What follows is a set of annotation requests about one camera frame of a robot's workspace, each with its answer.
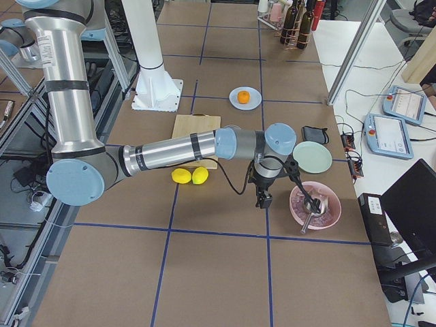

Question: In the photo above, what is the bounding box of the light blue plate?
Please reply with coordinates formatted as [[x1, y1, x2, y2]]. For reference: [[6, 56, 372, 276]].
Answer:
[[229, 87, 262, 111]]

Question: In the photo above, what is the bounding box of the lower yellow lemon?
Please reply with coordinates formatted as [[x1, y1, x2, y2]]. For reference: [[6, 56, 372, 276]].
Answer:
[[171, 168, 192, 184]]

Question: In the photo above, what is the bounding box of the metal ladle spoon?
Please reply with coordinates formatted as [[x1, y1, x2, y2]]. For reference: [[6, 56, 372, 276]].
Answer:
[[300, 197, 329, 234]]

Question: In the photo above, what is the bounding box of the dark wine bottle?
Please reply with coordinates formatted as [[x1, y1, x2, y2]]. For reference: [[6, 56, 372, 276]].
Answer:
[[296, 0, 315, 50], [280, 0, 298, 44]]

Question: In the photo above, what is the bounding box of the copper wire bottle rack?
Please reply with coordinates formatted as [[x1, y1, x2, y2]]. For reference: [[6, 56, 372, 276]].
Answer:
[[280, 1, 313, 50]]

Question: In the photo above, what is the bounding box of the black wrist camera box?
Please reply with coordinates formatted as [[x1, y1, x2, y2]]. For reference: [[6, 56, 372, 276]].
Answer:
[[255, 190, 273, 209]]

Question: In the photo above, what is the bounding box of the bamboo cutting board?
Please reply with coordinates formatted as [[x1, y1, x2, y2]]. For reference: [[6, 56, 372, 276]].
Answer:
[[170, 114, 222, 170]]

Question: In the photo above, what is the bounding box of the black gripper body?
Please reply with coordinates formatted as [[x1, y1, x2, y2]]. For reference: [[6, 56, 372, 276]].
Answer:
[[248, 155, 300, 186]]

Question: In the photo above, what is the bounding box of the black computer box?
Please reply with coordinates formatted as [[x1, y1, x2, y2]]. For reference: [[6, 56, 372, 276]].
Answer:
[[358, 193, 392, 247]]

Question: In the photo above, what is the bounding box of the light green plate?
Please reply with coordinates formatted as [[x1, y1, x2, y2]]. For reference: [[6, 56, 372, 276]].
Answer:
[[292, 141, 332, 174]]

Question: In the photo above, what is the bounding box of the upper yellow lemon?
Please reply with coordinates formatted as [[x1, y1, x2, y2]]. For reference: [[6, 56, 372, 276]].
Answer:
[[191, 166, 209, 185]]

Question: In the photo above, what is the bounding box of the near teach pendant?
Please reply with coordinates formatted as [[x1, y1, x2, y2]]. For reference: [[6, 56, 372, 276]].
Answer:
[[364, 113, 414, 159]]

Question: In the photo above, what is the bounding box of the aluminium frame post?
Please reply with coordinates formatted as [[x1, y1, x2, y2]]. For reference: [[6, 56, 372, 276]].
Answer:
[[326, 0, 386, 106]]

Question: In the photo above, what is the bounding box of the far teach pendant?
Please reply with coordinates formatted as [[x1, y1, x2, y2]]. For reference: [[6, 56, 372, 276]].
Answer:
[[382, 85, 426, 126]]

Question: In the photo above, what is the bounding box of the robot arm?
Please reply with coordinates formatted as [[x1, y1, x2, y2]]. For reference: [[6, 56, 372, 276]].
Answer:
[[20, 1, 302, 208]]

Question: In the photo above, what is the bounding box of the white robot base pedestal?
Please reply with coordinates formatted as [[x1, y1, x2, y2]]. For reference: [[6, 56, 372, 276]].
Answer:
[[122, 0, 183, 112]]

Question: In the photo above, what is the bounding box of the teach pendant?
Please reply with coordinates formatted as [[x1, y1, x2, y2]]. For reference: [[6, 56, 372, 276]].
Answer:
[[364, 113, 414, 159], [382, 85, 426, 126]]

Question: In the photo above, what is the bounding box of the yellow lemon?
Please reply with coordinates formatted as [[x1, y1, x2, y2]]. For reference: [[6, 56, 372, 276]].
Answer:
[[171, 168, 192, 184], [191, 166, 209, 185]]

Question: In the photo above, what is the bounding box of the black monitor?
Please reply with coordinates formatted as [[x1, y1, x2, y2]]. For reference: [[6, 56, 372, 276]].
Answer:
[[381, 159, 435, 268]]

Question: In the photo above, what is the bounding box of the folded grey cloth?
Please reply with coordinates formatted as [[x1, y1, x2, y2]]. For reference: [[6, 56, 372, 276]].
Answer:
[[301, 126, 330, 144]]

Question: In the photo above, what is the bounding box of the black power strip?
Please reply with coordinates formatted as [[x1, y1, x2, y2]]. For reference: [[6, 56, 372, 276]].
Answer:
[[341, 132, 364, 181]]

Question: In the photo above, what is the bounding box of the pink bowl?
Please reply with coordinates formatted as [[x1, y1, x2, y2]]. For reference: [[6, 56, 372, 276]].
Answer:
[[290, 181, 341, 234]]

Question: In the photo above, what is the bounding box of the orange mandarin fruit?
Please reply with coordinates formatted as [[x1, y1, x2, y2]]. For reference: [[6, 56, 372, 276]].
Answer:
[[236, 90, 251, 104]]

